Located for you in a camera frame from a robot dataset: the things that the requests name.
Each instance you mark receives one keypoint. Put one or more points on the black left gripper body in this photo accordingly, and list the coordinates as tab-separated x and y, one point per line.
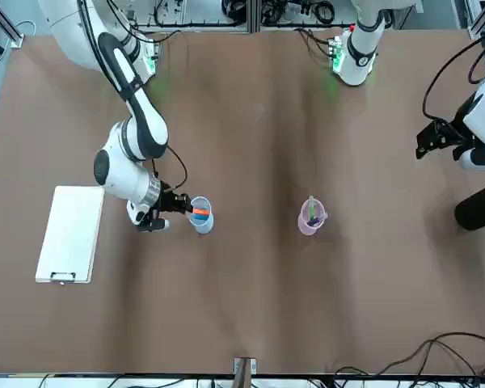
450	135

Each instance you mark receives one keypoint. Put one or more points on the green pen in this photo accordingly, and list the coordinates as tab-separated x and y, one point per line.
312	208

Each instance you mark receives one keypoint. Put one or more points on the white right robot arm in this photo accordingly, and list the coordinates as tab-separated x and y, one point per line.
121	174

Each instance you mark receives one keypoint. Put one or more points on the aluminium corner post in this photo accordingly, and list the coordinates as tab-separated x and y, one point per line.
8	28
479	24

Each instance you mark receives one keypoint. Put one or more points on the blue mesh cup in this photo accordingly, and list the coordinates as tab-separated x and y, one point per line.
204	227

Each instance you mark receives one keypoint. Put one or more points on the pink mesh cup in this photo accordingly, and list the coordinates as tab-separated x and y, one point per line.
307	229

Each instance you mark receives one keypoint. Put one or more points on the light blue pen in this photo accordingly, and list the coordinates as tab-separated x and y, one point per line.
202	218

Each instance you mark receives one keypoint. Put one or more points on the aluminium back frame rail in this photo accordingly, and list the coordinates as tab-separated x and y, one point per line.
194	28

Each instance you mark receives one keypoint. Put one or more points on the aluminium frame post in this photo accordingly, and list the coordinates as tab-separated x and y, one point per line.
244	372

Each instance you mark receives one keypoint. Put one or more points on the orange pencil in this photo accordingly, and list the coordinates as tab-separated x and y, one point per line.
201	211

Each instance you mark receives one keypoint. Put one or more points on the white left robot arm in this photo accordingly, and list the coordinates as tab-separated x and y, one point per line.
361	60

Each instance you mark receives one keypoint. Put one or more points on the dark blue pen clear cap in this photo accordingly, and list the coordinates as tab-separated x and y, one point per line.
313	221

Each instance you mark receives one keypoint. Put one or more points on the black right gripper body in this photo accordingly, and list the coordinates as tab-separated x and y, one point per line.
173	202

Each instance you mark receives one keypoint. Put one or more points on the white clipboard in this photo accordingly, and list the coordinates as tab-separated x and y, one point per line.
70	226

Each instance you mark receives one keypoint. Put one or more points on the black vase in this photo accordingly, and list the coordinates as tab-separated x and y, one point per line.
479	210

